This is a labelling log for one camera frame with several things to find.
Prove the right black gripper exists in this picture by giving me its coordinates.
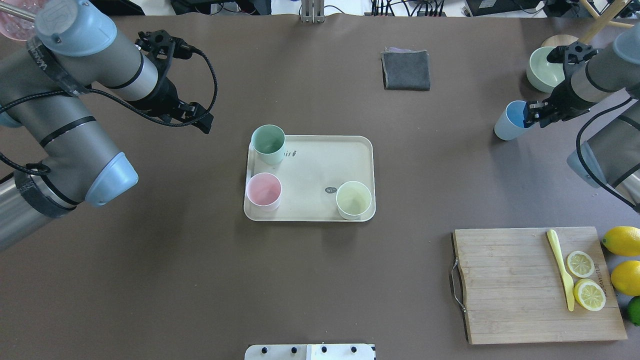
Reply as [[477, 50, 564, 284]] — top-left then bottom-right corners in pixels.
[[525, 41, 600, 128]]

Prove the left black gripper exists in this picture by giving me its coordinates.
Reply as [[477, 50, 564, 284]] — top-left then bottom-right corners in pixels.
[[131, 30, 214, 135]]

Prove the light blue plastic cup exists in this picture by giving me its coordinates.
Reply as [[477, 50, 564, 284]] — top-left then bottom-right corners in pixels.
[[493, 100, 533, 141]]

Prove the pale yellow plastic cup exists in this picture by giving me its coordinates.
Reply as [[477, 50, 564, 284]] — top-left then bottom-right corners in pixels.
[[335, 180, 373, 220]]

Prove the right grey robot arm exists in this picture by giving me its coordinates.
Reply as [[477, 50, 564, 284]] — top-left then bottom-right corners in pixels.
[[523, 24, 640, 212]]

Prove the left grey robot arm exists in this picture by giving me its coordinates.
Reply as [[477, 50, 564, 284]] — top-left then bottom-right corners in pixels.
[[1, 0, 214, 250]]

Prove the cream plastic tray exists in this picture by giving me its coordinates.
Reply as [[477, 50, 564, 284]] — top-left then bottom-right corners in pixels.
[[243, 135, 376, 223]]

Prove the mint green plastic bowl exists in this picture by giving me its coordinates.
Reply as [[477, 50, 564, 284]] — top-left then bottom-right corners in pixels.
[[526, 47, 565, 94]]

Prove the round wooden stand base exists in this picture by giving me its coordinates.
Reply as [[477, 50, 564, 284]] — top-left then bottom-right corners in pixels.
[[540, 34, 579, 48]]

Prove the green plastic cup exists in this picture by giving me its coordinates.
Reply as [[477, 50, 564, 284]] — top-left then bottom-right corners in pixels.
[[250, 124, 286, 166]]

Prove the pink plastic cup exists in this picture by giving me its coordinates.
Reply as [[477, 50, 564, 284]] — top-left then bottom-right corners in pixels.
[[246, 172, 282, 212]]

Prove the wooden stand pole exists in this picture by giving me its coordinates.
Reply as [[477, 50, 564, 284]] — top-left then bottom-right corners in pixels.
[[577, 0, 633, 44]]

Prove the yellow plastic knife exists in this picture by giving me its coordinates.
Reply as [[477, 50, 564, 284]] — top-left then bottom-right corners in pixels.
[[546, 228, 576, 312]]

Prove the whole yellow lemon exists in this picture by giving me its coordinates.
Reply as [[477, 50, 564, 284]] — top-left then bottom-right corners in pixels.
[[601, 226, 640, 256], [610, 260, 640, 297]]

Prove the upper lemon half slice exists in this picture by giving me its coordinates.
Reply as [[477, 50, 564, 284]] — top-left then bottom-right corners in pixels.
[[566, 250, 595, 279]]

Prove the lemon half slice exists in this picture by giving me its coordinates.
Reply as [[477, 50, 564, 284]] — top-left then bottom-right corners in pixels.
[[573, 278, 606, 312], [566, 250, 595, 279]]

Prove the folded grey cloth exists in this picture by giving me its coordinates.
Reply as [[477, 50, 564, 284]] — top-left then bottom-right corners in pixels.
[[381, 47, 432, 91]]

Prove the lower lemon half slice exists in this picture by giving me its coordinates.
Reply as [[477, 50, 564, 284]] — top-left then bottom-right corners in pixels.
[[573, 278, 606, 312]]

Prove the bamboo cutting board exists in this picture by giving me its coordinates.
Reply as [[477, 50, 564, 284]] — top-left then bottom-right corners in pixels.
[[452, 227, 627, 346]]

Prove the pink ice bowl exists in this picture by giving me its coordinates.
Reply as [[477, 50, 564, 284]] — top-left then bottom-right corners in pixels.
[[0, 0, 42, 41]]

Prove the green lime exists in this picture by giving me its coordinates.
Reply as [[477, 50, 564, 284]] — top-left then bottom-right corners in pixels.
[[626, 296, 640, 327]]

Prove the white control box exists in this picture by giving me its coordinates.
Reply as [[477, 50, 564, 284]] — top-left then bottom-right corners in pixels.
[[244, 342, 377, 360]]

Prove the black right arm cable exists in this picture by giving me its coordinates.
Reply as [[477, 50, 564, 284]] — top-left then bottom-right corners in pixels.
[[575, 97, 640, 210]]

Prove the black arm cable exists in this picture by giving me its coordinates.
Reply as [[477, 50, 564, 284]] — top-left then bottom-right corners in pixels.
[[575, 97, 640, 210], [0, 47, 219, 176]]

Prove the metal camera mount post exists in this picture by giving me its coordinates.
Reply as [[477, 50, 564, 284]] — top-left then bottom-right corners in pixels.
[[300, 0, 326, 24]]

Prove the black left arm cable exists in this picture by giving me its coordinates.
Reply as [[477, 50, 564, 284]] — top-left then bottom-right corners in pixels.
[[0, 47, 219, 176]]

